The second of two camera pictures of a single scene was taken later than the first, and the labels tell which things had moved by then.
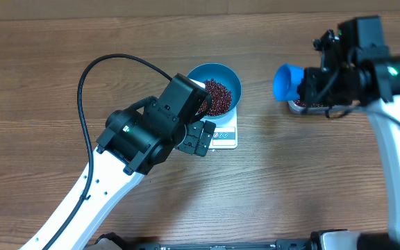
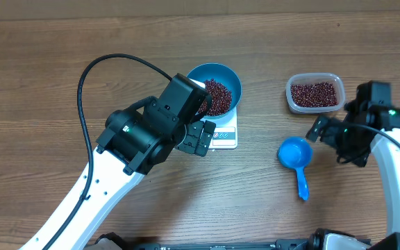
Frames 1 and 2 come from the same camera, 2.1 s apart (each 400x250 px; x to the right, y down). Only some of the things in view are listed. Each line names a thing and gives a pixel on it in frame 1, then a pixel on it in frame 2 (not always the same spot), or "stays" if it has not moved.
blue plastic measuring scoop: [287, 78] to [297, 153]
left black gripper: [195, 130] stays
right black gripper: [310, 96] to [358, 158]
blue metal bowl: [223, 75] stays
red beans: [221, 99] stays
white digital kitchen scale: [225, 133] stays
